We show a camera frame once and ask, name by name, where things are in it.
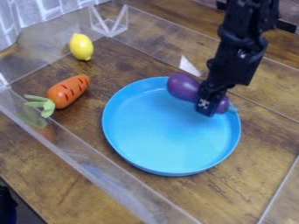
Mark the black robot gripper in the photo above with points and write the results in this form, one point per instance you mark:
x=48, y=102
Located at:
x=231, y=68

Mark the purple toy eggplant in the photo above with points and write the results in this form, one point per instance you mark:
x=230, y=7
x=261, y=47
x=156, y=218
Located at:
x=185, y=87

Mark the blue round tray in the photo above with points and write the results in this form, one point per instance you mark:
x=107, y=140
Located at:
x=160, y=135

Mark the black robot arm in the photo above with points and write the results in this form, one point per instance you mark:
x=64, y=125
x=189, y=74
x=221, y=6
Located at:
x=250, y=15

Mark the yellow toy lemon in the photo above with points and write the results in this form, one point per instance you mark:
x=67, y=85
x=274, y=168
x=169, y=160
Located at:
x=80, y=46

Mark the orange toy carrot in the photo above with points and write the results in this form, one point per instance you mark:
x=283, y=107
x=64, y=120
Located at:
x=60, y=95

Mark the clear acrylic front barrier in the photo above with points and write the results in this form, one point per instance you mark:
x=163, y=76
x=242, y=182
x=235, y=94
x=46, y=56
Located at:
x=147, y=204

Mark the clear acrylic corner bracket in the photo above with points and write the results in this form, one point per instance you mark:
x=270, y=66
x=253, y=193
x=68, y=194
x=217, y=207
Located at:
x=108, y=27

